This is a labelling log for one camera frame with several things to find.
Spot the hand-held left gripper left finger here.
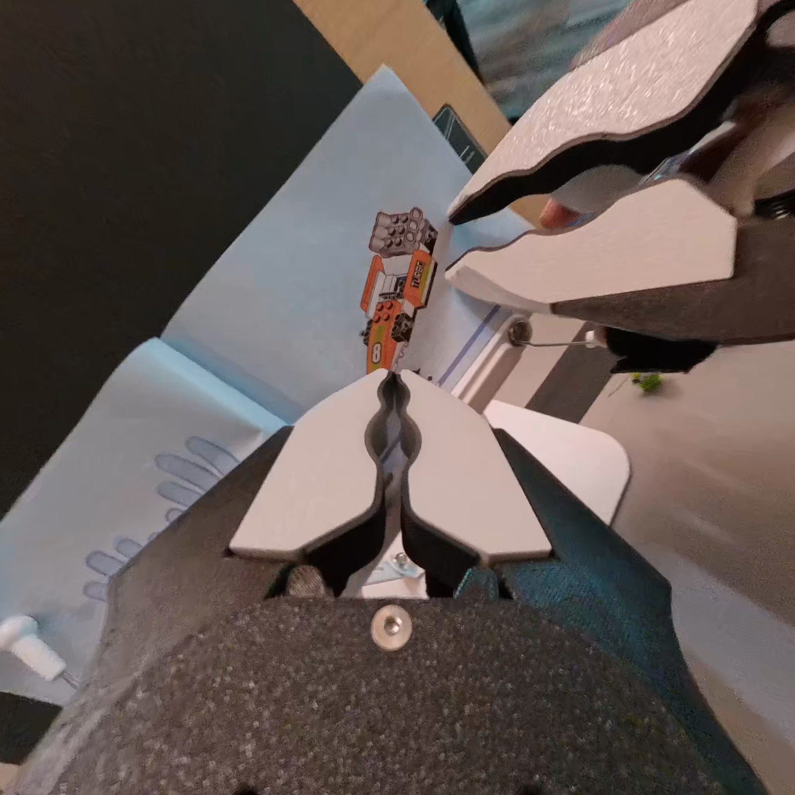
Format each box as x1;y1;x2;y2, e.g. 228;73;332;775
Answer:
230;369;397;582

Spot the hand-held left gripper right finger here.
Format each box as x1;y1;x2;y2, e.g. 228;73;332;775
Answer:
397;369;555;582

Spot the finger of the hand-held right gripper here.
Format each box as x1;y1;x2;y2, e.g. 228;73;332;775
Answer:
444;178;739;314
448;0;765;227

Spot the white book stand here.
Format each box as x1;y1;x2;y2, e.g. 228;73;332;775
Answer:
0;311;632;682

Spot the instruction booklet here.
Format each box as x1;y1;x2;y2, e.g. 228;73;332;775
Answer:
0;65;554;703

